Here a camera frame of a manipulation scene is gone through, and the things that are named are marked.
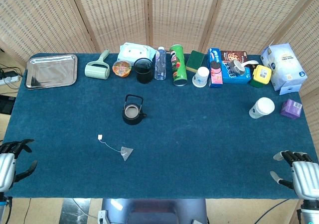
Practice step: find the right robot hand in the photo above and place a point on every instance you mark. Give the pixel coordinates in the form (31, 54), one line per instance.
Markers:
(305, 176)

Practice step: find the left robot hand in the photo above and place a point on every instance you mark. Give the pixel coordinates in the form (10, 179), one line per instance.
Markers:
(6, 164)

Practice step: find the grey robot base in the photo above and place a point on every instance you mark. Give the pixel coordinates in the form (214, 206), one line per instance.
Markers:
(154, 211)

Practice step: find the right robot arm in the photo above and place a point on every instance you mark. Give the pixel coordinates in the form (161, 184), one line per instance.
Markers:
(310, 212)

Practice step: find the black cast iron teapot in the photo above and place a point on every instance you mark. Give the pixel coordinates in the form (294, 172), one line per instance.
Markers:
(129, 120)

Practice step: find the black floor device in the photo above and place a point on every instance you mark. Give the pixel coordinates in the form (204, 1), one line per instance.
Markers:
(6, 104)

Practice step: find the purple box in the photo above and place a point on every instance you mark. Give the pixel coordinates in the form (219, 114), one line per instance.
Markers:
(290, 109)

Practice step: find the white lidded drink cup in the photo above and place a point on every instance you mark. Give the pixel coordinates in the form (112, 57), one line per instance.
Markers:
(264, 107)

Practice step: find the white power strip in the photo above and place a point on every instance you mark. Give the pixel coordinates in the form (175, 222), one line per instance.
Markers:
(8, 79)

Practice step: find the stainless steel tray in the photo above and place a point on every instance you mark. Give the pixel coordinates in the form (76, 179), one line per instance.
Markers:
(51, 71)

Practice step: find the yellow lidded green container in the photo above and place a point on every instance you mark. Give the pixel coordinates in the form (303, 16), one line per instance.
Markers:
(261, 75)

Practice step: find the large white blue tissue box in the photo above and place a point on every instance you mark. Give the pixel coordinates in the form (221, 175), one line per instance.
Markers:
(285, 64)

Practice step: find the large blue cookie box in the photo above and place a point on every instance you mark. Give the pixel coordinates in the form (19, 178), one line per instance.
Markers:
(234, 77)

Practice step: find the blue carpet table cover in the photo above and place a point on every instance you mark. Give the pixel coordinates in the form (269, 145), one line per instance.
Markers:
(187, 146)

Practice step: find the white plastic spoon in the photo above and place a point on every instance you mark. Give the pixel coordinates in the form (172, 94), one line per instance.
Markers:
(251, 62)

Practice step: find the pale green lint roller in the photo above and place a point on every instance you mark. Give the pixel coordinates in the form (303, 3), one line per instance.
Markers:
(97, 72)

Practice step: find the pink blue cookie box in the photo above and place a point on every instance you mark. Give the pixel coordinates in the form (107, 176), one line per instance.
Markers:
(215, 78)

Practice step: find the brown chocolate cookie box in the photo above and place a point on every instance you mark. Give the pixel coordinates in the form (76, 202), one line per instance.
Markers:
(235, 55)

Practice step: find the white paper cup blue flower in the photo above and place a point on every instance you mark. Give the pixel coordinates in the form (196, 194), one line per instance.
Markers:
(200, 78)

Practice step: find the orange jelly cup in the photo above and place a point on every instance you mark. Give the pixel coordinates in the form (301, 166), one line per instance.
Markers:
(121, 68)

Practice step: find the green yellow sponge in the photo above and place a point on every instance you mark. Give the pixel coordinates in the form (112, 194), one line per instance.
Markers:
(195, 59)

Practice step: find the black mesh pen holder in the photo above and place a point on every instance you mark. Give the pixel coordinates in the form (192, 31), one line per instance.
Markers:
(144, 74)

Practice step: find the green chips can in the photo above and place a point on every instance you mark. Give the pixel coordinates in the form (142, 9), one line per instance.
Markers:
(178, 67)

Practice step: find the white wet wipes pack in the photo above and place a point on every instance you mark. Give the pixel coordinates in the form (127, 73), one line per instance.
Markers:
(134, 51)

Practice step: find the clear plastic water bottle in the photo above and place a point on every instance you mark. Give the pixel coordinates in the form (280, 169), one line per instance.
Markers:
(160, 64)

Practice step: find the wicker folding screen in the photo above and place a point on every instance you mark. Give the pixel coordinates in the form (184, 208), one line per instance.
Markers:
(174, 12)

